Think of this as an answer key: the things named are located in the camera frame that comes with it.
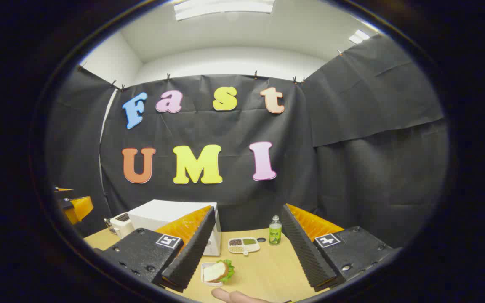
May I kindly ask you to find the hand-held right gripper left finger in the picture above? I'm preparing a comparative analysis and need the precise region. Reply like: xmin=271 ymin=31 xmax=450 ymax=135
xmin=95 ymin=205 xmax=218 ymax=294

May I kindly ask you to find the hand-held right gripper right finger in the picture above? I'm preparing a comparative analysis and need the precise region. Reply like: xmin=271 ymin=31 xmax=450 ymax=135
xmin=280 ymin=203 xmax=403 ymax=293

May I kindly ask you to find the bread and lettuce sandwich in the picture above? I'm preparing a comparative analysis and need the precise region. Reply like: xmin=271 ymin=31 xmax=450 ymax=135
xmin=203 ymin=259 xmax=235 ymax=283

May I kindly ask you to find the white microwave oven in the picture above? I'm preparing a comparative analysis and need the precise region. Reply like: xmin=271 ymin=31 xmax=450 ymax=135
xmin=128 ymin=199 xmax=222 ymax=256

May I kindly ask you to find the small white rectangular plate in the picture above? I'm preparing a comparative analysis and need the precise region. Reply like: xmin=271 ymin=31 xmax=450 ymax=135
xmin=201 ymin=262 xmax=226 ymax=287

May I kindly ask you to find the green label drink bottle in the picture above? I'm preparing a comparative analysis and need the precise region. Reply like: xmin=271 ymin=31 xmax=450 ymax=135
xmin=269 ymin=215 xmax=282 ymax=245

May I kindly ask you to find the white toaster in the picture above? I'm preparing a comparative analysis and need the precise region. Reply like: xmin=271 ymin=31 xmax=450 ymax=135
xmin=110 ymin=213 xmax=135 ymax=239

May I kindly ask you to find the white divided dish of beans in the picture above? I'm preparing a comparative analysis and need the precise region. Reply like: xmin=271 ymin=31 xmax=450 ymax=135
xmin=228 ymin=237 xmax=261 ymax=256

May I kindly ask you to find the small ceiling light panel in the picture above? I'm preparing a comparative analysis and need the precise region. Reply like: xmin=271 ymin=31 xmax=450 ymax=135
xmin=349 ymin=29 xmax=370 ymax=45

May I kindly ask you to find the long ceiling light panel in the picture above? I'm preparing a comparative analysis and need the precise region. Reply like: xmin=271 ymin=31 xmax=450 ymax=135
xmin=174 ymin=0 xmax=275 ymax=21

